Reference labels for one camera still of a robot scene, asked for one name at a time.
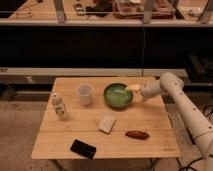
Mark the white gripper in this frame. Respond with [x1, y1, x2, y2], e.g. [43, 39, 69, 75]
[125, 80, 161, 103]

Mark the red pepper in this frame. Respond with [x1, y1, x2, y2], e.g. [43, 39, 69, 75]
[125, 131, 150, 140]

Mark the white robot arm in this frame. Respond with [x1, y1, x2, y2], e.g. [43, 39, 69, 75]
[126, 72, 213, 171]

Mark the green ceramic bowl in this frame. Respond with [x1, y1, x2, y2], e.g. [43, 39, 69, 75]
[103, 83, 133, 109]

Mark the white sponge block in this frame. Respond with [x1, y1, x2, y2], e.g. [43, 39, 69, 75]
[98, 115, 116, 134]

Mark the wooden table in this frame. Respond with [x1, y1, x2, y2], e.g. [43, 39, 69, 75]
[32, 77, 180, 159]

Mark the translucent plastic cup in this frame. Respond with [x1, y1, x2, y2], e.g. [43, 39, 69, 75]
[76, 84, 93, 106]

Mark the white patterned bottle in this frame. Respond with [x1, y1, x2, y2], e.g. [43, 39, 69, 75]
[52, 93, 68, 121]

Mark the black phone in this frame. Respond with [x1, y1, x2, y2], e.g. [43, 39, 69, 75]
[70, 139, 96, 159]

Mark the red plastic crate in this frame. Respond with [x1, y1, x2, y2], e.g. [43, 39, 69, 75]
[113, 0, 175, 19]

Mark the black remote on shelf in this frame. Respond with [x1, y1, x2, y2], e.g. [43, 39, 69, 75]
[73, 3, 85, 16]

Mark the metal shelf rack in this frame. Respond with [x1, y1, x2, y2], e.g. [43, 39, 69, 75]
[0, 0, 213, 27]

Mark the black cable on floor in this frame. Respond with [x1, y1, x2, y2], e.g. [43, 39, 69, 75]
[175, 156, 209, 171]

